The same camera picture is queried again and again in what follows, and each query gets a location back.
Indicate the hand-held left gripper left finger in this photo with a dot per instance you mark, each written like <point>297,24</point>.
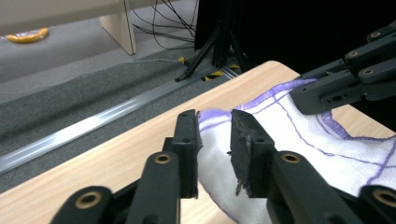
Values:
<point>188,140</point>

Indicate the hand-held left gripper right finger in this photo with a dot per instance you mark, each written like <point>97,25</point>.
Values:
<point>252,155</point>

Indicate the white cloth with purple edging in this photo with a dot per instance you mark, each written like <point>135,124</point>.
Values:
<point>311,149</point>

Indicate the black curtain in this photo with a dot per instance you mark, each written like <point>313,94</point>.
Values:
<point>295,31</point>

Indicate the black metal stand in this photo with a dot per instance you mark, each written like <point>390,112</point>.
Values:
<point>218,40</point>

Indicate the yellow round object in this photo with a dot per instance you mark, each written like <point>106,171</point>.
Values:
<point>28,34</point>

